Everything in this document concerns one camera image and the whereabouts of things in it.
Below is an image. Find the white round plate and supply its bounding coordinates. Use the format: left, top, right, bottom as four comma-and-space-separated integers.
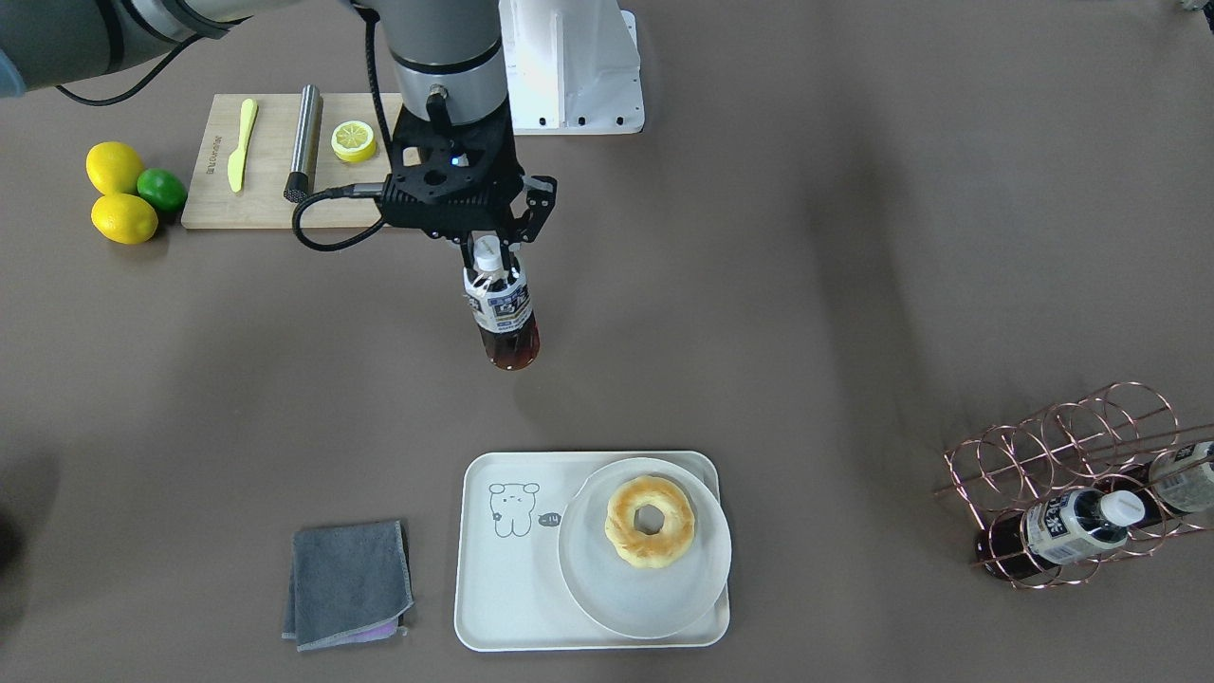
558, 455, 732, 639

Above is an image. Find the wooden cutting board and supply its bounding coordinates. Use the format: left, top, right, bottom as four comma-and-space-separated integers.
181, 92, 390, 230

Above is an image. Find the steel muddler with black tip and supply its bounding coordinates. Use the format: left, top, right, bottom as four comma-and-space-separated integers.
283, 82, 322, 204

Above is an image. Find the yellow lemon lower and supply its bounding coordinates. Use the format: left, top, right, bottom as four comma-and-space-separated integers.
90, 194, 159, 245

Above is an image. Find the yellow lemon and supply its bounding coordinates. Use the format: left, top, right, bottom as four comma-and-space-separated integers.
85, 141, 146, 195
90, 194, 159, 245

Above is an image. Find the tea bottle white cap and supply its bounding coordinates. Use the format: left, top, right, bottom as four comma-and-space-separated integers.
463, 237, 541, 371

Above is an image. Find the green lime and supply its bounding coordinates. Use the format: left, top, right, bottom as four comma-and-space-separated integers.
136, 167, 188, 214

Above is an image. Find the glazed donut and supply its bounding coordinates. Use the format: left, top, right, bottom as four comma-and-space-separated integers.
603, 476, 694, 569

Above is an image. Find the white serving tray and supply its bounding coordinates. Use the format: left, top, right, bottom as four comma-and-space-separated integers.
452, 451, 731, 651

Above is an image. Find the grey folded cloth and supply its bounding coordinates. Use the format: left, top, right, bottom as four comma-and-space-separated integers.
280, 520, 414, 651

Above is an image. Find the half lemon slice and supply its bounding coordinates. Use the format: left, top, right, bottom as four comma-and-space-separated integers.
330, 120, 378, 164

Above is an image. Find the yellow plastic knife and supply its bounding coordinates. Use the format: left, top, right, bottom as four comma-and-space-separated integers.
227, 97, 259, 194

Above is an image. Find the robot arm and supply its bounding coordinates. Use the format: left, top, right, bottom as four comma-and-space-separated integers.
1, 1, 558, 275

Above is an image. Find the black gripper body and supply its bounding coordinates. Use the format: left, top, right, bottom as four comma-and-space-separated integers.
381, 102, 558, 245

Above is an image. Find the copper wire bottle rack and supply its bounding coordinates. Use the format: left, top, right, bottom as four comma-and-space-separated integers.
937, 383, 1212, 591

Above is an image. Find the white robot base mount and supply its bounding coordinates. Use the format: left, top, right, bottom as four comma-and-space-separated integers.
498, 1, 646, 136

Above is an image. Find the yellow lemon upper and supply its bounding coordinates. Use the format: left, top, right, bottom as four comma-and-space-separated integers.
85, 141, 146, 195

